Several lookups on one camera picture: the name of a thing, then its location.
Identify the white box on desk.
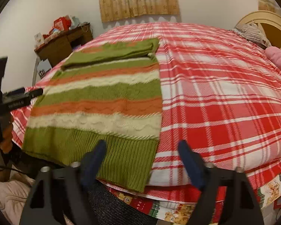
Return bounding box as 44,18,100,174
34,33,44,48

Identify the grey striped pillow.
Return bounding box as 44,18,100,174
232,22,271,49

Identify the white cloth on floor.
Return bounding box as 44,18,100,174
0,171,34,224

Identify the person's left hand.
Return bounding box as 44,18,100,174
0,114,14,154

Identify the green striped knit sweater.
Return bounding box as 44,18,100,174
22,38,162,192

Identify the red white plaid bed sheet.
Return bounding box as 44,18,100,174
13,22,281,202

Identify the red gift bag on desk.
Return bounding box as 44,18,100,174
54,15,71,32

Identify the brown wooden desk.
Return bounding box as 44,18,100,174
34,23,93,67

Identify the white printed cardboard box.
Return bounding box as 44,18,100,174
37,59,52,79

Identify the cream wooden headboard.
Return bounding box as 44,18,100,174
237,11,281,49

